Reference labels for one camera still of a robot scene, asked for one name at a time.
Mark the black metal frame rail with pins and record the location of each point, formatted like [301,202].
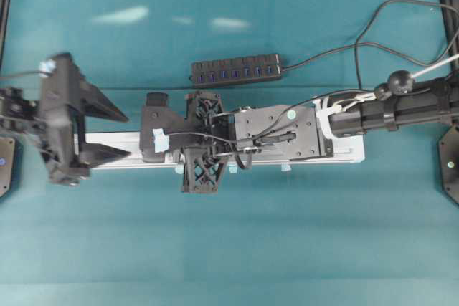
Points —
[450,21]

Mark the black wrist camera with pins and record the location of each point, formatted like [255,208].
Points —
[163,130]
[58,94]

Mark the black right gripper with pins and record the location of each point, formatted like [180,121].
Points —
[204,142]

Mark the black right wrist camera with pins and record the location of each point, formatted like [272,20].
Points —
[163,130]

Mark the silver aluminium extrusion rail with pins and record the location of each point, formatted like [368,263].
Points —
[345,150]

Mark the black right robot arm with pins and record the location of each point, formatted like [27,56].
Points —
[308,129]

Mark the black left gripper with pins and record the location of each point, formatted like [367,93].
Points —
[63,128]

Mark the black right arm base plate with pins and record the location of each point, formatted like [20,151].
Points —
[448,155]

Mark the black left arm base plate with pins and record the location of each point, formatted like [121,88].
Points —
[7,156]

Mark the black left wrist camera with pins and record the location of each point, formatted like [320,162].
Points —
[58,94]

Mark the black USB hub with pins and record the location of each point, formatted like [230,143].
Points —
[236,71]

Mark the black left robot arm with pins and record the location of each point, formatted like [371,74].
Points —
[18,116]

